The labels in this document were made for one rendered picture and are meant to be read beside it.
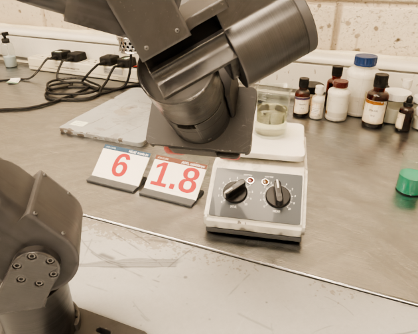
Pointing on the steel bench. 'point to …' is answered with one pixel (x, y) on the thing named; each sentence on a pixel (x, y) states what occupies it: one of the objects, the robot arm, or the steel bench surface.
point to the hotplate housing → (257, 230)
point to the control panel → (257, 197)
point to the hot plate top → (280, 146)
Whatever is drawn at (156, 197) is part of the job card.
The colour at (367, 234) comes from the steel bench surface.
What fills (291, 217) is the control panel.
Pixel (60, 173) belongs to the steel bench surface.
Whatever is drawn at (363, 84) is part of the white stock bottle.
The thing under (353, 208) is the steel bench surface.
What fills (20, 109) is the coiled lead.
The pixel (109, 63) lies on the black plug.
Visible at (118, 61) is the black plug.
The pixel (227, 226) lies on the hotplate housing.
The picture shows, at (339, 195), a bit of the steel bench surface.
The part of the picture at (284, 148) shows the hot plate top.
